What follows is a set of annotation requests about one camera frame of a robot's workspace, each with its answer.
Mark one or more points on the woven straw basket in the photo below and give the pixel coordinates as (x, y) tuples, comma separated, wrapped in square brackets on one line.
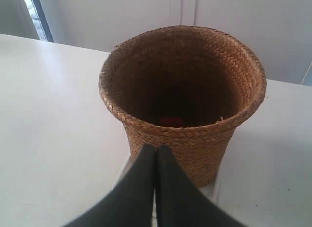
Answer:
[(204, 76)]

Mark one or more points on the red cylinder bottom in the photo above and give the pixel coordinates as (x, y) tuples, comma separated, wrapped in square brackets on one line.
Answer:
[(171, 121)]

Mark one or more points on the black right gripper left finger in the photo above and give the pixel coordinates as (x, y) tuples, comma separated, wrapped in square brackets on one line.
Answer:
[(130, 203)]

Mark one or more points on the white plastic tray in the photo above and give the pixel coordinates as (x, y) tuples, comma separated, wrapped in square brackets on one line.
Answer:
[(211, 191)]

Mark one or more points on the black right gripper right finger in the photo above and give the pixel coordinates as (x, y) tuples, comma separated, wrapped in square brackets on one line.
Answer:
[(179, 203)]

